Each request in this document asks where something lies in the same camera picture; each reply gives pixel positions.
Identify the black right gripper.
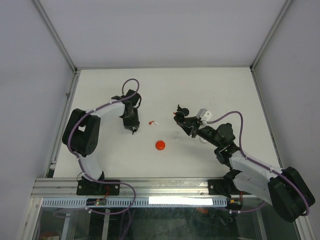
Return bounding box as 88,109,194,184
177,115,222,149

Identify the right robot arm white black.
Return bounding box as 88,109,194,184
173,109,315,223

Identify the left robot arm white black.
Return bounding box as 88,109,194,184
62,89,142,195

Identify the black earbud with case lid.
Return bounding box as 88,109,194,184
176,104,190,116

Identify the white round charging case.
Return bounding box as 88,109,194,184
199,137,208,144

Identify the red round charging case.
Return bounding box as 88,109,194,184
155,140,166,151

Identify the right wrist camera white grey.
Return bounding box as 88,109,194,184
196,108,212,126

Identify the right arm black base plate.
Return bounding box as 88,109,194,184
207,178,251,198

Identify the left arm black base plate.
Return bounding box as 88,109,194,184
76,177,121,196

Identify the aluminium mounting rail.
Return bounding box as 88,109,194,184
31,177,222,198

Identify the white slotted cable duct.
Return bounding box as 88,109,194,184
42,196,227,209

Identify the aluminium frame post left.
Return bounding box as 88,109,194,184
31,0,78,73

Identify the aluminium frame post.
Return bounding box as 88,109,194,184
249,0,294,71
31,0,78,73

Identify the aluminium frame post right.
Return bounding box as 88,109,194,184
249,0,294,71

